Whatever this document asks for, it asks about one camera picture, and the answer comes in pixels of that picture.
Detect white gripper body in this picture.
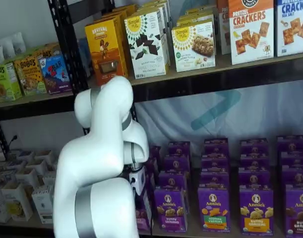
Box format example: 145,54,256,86
128,169,146,197

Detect purple Annie's box pink patch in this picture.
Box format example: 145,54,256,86
134,189,153,232

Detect purple Annie's snack box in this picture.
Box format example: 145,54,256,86
201,153,229,173
279,151,303,171
240,153,270,173
240,138,269,156
281,168,303,192
157,170,189,192
276,135,303,153
199,170,231,189
163,154,191,174
238,170,271,192
204,138,229,156
167,141,191,158
150,146,162,159

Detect purple Annie's box green patch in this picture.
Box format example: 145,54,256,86
197,186,232,234

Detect purple Annie's box orange patch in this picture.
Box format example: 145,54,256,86
239,188,275,237

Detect black metal shelf rack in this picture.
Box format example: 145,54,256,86
0,98,79,156
47,0,303,238

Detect blue ZBar box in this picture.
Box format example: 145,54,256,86
39,54,72,95

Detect orange Revival box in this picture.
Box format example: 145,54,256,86
84,17,129,87
101,2,139,23

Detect Simple Mills chocolate thins box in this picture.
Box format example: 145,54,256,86
137,0,172,18
123,10,170,80

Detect Simple Mills snack bar box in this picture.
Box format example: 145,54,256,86
171,20,217,73
176,7,216,25

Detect orange Bobo's box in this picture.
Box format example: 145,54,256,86
13,56,48,97
32,42,61,59

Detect purple Annie's box brown patch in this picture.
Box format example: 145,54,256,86
285,189,303,238

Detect green Bobo's box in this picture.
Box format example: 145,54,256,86
0,61,23,103

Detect red white pretzel box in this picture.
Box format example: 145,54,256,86
216,0,232,56

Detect pretzel crackers cheddar box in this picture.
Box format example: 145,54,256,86
227,0,275,66

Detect crackers sea salt box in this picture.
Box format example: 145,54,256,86
276,0,303,58

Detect white printed carton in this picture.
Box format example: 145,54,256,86
15,149,36,162
31,184,55,224
0,181,35,222
41,170,57,187
34,149,55,165
0,185,12,224
0,170,17,188
0,160,27,172
15,168,40,187
25,158,47,174

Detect white small carton boxes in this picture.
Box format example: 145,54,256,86
0,148,58,231

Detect black power plug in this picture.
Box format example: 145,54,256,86
7,134,20,151

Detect white backdrop with teal logo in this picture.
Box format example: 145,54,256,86
134,78,303,164

